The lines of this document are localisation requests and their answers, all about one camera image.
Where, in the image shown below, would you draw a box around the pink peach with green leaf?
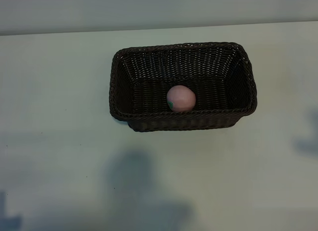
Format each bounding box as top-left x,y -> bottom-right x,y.
166,84 -> 197,113

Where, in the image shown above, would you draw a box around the dark brown wicker basket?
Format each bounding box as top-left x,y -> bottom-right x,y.
108,41 -> 258,133

